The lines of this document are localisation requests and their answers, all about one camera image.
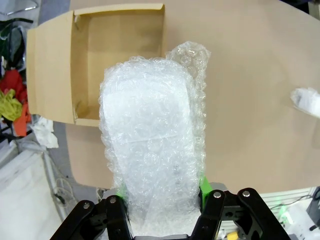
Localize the white aluminium frame rail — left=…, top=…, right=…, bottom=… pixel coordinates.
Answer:
left=259, top=186, right=320, bottom=240

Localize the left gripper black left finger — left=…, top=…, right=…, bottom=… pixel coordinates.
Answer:
left=51, top=181, right=133, bottom=240

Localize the orange object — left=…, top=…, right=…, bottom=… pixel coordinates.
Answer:
left=12, top=102, right=32, bottom=137

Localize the crumpled white paper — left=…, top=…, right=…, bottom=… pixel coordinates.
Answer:
left=31, top=114, right=60, bottom=149

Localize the white sheet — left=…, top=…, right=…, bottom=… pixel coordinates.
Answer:
left=0, top=147, right=63, bottom=240

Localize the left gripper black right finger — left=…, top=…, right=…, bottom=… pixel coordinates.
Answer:
left=189, top=174, right=288, bottom=240

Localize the red cloth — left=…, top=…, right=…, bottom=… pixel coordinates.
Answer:
left=0, top=68, right=28, bottom=101

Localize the yellow-green cloth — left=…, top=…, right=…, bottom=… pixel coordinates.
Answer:
left=0, top=88, right=23, bottom=121

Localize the open brown cardboard box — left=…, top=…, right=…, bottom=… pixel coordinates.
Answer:
left=26, top=2, right=166, bottom=126

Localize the clock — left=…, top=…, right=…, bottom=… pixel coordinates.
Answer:
left=98, top=41, right=212, bottom=237
left=289, top=86, right=320, bottom=117

